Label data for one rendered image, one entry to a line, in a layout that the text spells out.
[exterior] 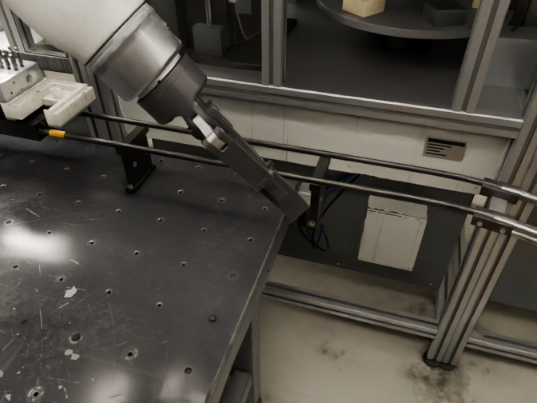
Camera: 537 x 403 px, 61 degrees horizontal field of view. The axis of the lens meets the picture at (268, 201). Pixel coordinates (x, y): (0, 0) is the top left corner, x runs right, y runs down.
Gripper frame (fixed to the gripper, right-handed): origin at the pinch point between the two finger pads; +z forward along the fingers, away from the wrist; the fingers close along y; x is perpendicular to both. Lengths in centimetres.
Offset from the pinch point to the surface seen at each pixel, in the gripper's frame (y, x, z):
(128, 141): 54, 23, -10
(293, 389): 52, 49, 78
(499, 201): 21, -26, 43
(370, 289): 84, 14, 95
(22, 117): 60, 37, -30
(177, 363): 9.0, 34.0, 14.1
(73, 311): 23, 46, 0
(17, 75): 65, 31, -37
